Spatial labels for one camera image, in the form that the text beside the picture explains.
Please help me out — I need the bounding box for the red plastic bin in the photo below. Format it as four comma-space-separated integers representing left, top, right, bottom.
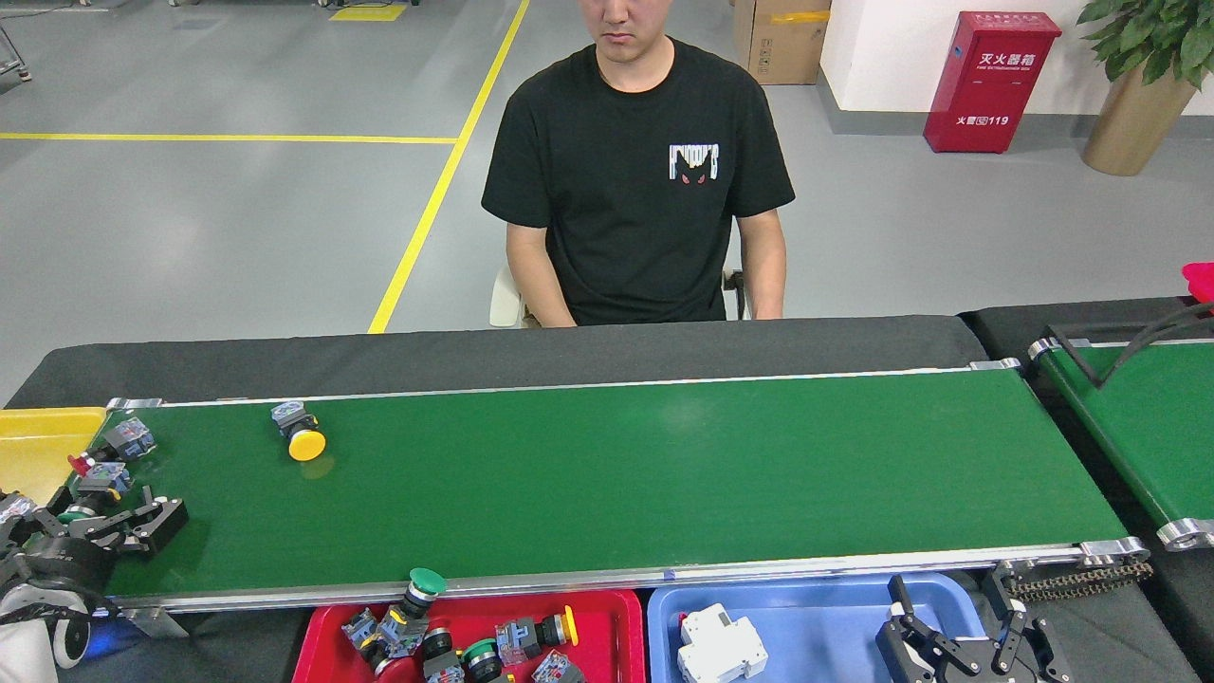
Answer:
292, 588, 648, 683

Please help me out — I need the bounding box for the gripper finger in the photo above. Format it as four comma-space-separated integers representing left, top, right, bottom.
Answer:
874, 574, 984, 683
984, 569, 1073, 683

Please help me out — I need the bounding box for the green conveyor belt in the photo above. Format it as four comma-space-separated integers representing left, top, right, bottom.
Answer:
57, 358, 1153, 613
1027, 337, 1214, 553

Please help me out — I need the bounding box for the black table cover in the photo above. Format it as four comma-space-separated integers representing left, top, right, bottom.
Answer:
0, 315, 1196, 683
958, 296, 1214, 646

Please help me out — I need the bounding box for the green push button switch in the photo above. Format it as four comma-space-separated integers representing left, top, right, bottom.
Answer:
461, 637, 508, 683

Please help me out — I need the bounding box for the green mushroom button switch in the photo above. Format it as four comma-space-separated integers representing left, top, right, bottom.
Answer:
531, 650, 587, 683
377, 567, 449, 655
55, 463, 134, 525

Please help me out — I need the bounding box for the black cable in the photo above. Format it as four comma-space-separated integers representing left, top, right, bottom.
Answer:
1043, 304, 1214, 390

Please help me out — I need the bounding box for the person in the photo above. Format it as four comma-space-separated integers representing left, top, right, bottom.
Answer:
481, 0, 796, 328

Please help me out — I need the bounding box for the black drive chain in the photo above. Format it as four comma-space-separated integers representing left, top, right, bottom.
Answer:
996, 560, 1155, 600

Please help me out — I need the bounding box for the blue plastic bin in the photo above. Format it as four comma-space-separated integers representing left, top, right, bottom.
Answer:
647, 574, 992, 683

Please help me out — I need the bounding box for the metal rack frame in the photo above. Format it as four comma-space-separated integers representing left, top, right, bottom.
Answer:
0, 24, 31, 82

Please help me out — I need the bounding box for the white circuit breaker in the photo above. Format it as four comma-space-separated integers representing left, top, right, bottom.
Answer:
677, 603, 769, 683

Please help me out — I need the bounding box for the yellow tray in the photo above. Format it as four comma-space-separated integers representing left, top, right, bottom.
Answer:
0, 406, 108, 508

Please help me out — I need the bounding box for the red fire extinguisher cabinet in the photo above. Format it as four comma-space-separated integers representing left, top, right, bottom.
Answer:
923, 11, 1063, 155

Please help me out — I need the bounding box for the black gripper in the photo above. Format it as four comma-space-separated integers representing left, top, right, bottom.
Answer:
0, 486, 189, 600

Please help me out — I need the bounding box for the cardboard box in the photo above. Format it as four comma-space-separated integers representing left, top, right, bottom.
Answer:
733, 0, 833, 86

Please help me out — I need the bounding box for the potted green plant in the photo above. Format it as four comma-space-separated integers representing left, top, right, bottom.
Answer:
1078, 0, 1214, 177

